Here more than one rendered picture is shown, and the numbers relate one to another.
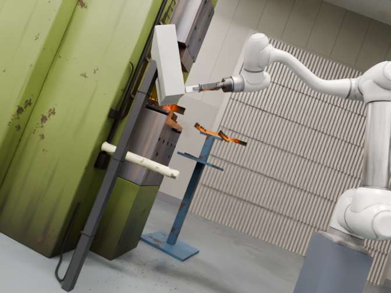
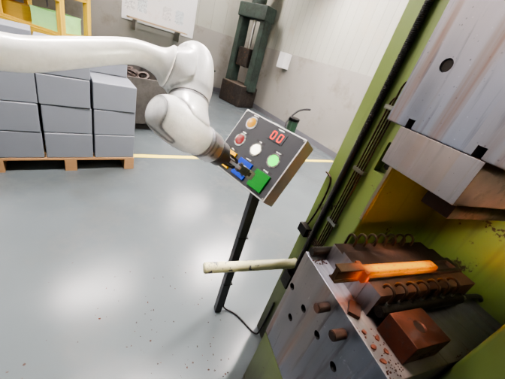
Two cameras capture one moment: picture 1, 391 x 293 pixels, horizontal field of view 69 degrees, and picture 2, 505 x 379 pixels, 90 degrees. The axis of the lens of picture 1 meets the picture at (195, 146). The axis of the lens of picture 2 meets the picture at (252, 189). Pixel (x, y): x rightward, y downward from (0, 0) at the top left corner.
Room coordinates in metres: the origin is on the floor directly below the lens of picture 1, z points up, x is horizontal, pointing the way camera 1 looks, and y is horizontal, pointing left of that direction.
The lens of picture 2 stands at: (2.05, -0.38, 1.42)
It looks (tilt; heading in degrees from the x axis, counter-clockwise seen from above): 28 degrees down; 140
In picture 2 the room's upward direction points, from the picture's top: 18 degrees clockwise
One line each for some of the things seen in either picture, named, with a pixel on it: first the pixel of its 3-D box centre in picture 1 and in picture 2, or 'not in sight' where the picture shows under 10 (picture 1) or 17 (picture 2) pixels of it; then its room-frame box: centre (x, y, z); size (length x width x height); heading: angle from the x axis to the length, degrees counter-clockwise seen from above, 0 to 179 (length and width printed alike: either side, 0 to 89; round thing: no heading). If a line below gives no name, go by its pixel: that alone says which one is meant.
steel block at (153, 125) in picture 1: (127, 139); (373, 334); (1.94, 0.45, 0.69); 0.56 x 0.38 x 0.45; 76
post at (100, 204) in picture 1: (113, 172); (238, 245); (1.28, 0.30, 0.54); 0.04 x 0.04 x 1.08; 76
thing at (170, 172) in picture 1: (139, 160); (252, 265); (1.48, 0.24, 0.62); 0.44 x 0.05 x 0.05; 76
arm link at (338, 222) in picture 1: (354, 211); not in sight; (1.39, -0.84, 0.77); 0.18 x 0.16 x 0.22; 172
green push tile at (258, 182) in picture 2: not in sight; (258, 180); (1.40, 0.20, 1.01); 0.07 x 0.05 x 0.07; 11
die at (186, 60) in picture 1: (159, 52); (476, 171); (1.89, 0.45, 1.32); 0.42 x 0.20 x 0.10; 76
